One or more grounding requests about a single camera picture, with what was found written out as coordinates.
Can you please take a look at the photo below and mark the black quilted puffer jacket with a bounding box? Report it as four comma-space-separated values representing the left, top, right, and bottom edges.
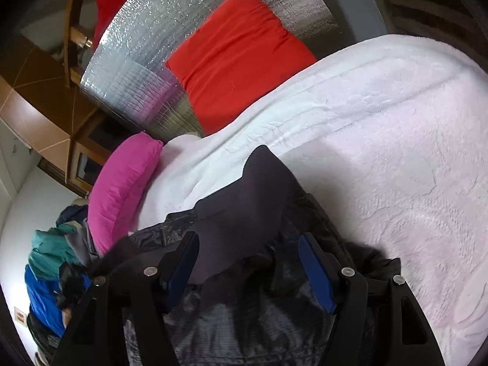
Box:
56, 144, 403, 366

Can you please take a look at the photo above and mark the blue garment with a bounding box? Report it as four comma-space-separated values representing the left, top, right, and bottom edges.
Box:
24, 263, 91, 337

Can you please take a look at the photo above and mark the grey garment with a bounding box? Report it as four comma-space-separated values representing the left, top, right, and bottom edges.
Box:
60, 221, 100, 268

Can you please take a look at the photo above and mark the teal garment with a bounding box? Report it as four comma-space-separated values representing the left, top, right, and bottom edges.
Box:
28, 224, 82, 281

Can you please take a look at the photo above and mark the dark navy garment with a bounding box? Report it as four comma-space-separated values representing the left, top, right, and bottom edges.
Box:
56, 204, 88, 226

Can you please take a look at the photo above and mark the magenta pillow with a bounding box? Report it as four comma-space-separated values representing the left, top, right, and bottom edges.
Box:
88, 132, 163, 254

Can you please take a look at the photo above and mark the white fleece blanket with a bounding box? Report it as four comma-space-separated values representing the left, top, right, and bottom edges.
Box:
136, 35, 487, 365

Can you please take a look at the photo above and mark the wooden cabinet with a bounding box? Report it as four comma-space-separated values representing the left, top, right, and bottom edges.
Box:
62, 110, 127, 195

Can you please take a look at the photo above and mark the silver foil insulation headboard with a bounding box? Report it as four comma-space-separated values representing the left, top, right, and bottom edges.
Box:
80, 0, 342, 141

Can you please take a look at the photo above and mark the red pillow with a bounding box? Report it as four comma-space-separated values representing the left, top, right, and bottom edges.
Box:
165, 0, 316, 135

